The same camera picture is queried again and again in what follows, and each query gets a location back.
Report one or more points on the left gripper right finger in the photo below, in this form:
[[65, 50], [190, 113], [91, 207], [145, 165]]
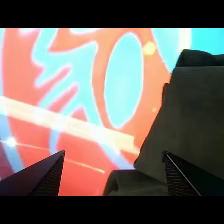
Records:
[[186, 181]]

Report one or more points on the black garment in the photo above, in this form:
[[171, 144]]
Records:
[[193, 113]]

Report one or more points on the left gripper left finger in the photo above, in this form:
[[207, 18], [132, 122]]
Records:
[[36, 180]]

